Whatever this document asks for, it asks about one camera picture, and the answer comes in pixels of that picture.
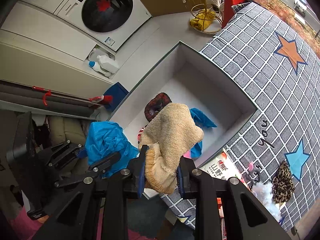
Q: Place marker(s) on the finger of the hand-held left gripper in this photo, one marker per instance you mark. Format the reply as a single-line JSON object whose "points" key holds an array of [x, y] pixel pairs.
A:
{"points": [[66, 152], [105, 162]]}

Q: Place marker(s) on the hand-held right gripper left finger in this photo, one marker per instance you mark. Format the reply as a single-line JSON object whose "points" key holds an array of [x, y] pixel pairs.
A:
{"points": [[142, 172]]}

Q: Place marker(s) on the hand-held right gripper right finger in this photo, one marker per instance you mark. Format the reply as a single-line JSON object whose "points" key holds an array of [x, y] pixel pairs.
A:
{"points": [[180, 181]]}

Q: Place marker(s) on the blue cloth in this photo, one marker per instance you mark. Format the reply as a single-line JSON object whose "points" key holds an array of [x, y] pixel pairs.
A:
{"points": [[202, 120], [107, 140]]}

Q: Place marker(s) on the red striped cloth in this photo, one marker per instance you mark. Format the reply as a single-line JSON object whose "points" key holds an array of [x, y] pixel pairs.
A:
{"points": [[141, 133]]}

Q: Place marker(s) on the beige knit hat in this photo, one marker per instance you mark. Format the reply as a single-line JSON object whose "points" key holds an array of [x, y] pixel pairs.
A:
{"points": [[172, 140]]}

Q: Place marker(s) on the dark red knit hat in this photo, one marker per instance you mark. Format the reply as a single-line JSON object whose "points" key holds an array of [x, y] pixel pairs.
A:
{"points": [[156, 103]]}

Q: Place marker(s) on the grey box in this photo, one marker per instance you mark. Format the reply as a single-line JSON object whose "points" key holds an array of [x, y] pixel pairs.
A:
{"points": [[200, 87]]}

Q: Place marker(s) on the black cloth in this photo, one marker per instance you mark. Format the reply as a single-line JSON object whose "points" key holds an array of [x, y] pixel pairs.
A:
{"points": [[43, 131]]}

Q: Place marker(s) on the pink cloth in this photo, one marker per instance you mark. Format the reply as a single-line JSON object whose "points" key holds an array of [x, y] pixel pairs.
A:
{"points": [[186, 154]]}

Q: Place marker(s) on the white snack packet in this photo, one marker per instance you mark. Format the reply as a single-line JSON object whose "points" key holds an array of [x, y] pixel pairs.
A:
{"points": [[220, 166]]}

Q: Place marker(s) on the blue dustpan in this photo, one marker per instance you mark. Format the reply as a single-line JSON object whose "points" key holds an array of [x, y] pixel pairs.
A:
{"points": [[117, 91]]}

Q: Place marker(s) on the white fluffy cloth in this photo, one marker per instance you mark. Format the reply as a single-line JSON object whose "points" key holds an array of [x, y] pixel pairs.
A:
{"points": [[263, 196]]}

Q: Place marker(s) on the white bottle blue cap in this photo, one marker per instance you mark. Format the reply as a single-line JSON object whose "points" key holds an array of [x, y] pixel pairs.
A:
{"points": [[98, 67]]}

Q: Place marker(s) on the white cabinet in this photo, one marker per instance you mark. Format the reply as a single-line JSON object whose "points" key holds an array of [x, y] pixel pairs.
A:
{"points": [[37, 50]]}

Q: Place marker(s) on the translucent white jug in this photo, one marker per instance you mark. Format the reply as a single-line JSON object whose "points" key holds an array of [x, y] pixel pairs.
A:
{"points": [[108, 63], [93, 54]]}

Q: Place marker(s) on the leopard print cloth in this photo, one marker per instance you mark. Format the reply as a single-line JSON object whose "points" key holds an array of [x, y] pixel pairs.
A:
{"points": [[282, 185]]}

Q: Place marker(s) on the grey checked star tablecloth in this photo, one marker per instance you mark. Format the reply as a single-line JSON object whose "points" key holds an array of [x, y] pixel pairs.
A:
{"points": [[262, 85]]}

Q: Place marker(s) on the white washing machine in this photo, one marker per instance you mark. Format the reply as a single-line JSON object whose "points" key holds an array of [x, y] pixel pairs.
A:
{"points": [[107, 12]]}

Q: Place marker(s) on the yellow cloth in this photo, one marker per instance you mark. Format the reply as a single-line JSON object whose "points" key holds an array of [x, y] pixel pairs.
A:
{"points": [[201, 20]]}

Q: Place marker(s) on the white car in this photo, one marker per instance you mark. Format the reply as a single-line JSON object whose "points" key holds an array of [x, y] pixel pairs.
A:
{"points": [[300, 2]]}

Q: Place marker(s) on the grey sliding door frame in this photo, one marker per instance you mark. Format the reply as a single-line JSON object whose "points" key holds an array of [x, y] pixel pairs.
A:
{"points": [[37, 97]]}

